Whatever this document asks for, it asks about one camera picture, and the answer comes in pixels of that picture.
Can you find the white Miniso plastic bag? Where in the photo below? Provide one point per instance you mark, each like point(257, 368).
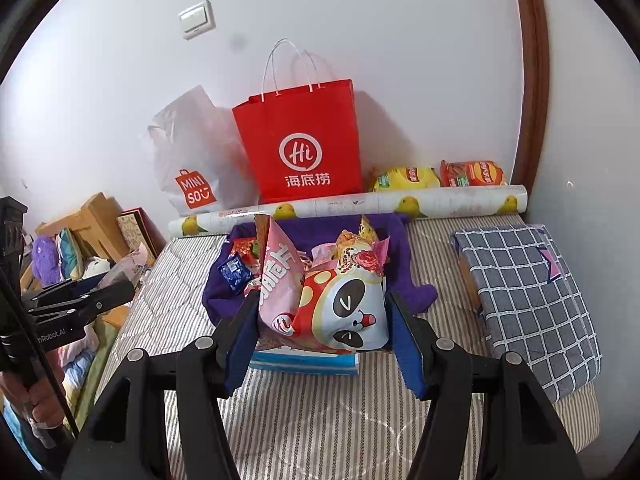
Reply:
point(199, 161)

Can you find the yellow snack packet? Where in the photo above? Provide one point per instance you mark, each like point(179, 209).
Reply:
point(366, 231)

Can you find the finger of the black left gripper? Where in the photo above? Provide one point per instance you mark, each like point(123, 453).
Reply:
point(76, 314)

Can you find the grey checked folded cloth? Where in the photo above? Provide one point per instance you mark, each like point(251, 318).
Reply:
point(531, 304)

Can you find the wooden chair frame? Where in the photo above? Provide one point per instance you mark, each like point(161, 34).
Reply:
point(94, 227)

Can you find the blue foil snack packet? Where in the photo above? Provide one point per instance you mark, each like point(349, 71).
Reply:
point(235, 272)

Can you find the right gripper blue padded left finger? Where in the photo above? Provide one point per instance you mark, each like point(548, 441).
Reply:
point(125, 434)

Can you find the red paper shopping bag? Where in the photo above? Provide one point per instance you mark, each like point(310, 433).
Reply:
point(302, 142)

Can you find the white wall switch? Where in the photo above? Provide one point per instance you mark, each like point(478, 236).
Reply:
point(196, 20)

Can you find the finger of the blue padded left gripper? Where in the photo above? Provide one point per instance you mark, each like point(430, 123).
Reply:
point(68, 290)

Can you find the large pink snack bag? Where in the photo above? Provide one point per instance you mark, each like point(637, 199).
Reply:
point(281, 272)

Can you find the red snack packet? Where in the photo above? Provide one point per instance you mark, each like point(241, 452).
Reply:
point(243, 247)

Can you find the yellow chips bag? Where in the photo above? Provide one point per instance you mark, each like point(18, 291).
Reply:
point(405, 178)

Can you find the orange chips bag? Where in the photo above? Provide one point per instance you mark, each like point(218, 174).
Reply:
point(471, 173)

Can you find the pink snack packet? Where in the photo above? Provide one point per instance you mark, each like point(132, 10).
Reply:
point(325, 254)

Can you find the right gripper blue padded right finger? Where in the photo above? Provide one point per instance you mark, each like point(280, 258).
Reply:
point(522, 436)

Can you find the patterned picture frame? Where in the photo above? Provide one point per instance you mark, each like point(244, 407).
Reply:
point(138, 229)

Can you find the panda face snack bag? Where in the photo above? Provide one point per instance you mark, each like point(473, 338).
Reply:
point(342, 305)

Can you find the rolled duck print paper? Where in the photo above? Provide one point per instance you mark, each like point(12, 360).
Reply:
point(474, 201)

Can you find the blue cardboard box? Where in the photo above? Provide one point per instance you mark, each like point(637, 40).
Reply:
point(293, 361)

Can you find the person's left hand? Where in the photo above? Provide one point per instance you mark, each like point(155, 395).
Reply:
point(46, 410)

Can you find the brown wooden door frame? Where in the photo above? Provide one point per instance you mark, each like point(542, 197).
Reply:
point(535, 100)

